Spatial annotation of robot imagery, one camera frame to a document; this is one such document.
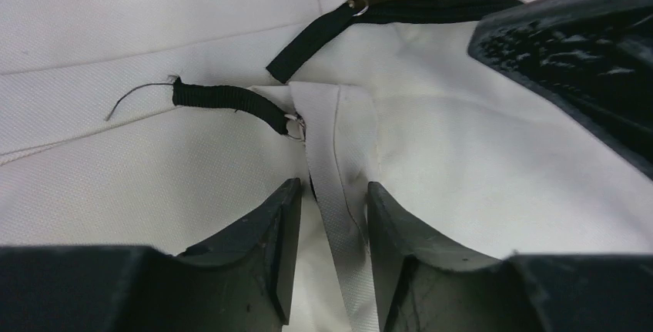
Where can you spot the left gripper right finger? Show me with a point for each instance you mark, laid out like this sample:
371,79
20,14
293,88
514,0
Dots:
425,281

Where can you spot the beige canvas backpack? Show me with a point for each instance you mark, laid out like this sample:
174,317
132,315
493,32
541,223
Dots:
161,122

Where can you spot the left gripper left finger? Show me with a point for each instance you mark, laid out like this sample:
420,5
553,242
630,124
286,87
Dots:
239,279

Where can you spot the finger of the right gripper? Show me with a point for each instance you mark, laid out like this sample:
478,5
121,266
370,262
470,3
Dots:
591,58

